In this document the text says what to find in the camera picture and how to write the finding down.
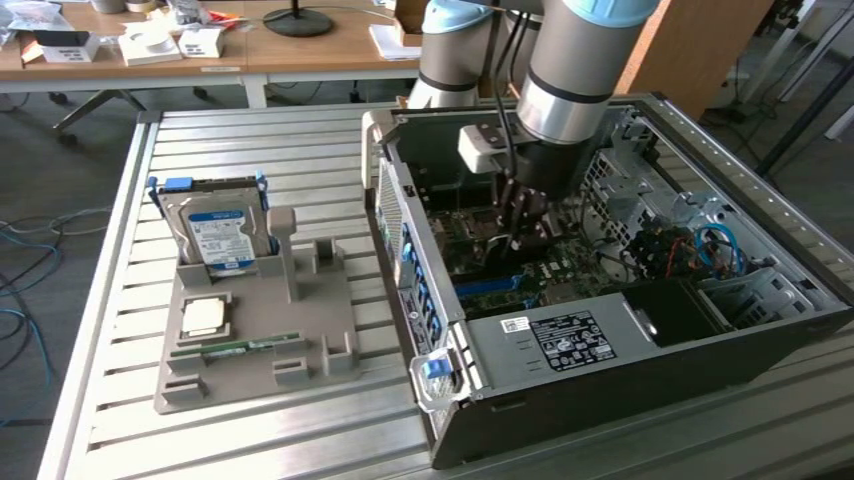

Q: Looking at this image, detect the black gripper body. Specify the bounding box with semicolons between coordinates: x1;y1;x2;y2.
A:
517;139;593;196

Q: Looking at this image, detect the CPU socket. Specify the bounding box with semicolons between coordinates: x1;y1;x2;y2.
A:
453;208;501;246

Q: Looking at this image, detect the green motherboard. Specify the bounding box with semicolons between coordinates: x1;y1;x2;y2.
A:
424;184;642;321

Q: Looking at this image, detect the grey chipset heatsink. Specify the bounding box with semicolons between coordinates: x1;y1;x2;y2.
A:
544;285;586;307

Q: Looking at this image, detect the black expansion slot blue clip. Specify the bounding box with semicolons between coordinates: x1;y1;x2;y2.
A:
464;293;544;310

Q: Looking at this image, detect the blue expansion card retainer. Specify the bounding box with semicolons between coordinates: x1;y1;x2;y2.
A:
398;224;444;351

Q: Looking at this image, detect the grey power supply unit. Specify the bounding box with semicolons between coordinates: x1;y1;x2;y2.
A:
465;292;660;391

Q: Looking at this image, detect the wooden cabinet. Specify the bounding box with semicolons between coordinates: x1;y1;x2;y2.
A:
610;0;780;121

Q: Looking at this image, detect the white paper stack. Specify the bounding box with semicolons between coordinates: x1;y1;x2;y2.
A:
369;23;424;62

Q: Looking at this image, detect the brown cardboard box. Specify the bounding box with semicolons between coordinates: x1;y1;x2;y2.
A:
393;0;429;35

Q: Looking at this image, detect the black open PC case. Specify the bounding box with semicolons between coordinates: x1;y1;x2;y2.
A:
364;92;854;471

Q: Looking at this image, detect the grey parts rack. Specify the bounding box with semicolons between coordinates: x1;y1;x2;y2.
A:
153;207;366;416

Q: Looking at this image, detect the wooden desk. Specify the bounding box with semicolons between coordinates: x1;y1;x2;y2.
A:
246;0;529;109
0;0;250;146

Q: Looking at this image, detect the hard disk with blue caddy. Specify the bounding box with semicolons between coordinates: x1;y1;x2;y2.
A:
145;169;279;279

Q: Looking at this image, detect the black lamp base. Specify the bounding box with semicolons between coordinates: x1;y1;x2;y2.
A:
262;0;336;39

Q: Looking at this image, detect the green RAM stick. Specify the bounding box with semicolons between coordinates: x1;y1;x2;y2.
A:
170;333;302;359

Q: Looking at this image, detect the silver CPU chip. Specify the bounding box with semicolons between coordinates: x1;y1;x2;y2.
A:
181;298;227;337

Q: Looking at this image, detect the small white labelled box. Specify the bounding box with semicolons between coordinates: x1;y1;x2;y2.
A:
178;27;227;59

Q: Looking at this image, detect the white box with tape roll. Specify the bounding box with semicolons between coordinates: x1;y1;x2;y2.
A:
118;24;183;67

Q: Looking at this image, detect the white box with black lid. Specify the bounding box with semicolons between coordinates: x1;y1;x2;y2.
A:
33;29;102;64

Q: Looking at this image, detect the clear plastic bag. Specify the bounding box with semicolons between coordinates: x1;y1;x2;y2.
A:
0;0;75;32

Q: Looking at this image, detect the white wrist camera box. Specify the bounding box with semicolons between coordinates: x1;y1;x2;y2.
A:
458;124;517;175

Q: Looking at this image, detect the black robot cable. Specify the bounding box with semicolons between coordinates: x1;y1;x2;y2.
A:
490;0;529;179

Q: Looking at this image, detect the black red power wire bundle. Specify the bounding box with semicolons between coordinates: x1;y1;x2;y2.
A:
630;224;700;281

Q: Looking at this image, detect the blue data wire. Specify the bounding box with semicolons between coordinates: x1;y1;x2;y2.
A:
693;225;753;275

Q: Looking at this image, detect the black metal post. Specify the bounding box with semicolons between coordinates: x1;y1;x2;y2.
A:
757;49;854;176

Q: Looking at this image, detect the grey floor cable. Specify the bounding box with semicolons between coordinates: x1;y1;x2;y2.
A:
0;207;113;236

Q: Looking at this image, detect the blue floor cable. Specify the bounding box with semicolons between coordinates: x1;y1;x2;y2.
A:
0;219;66;429

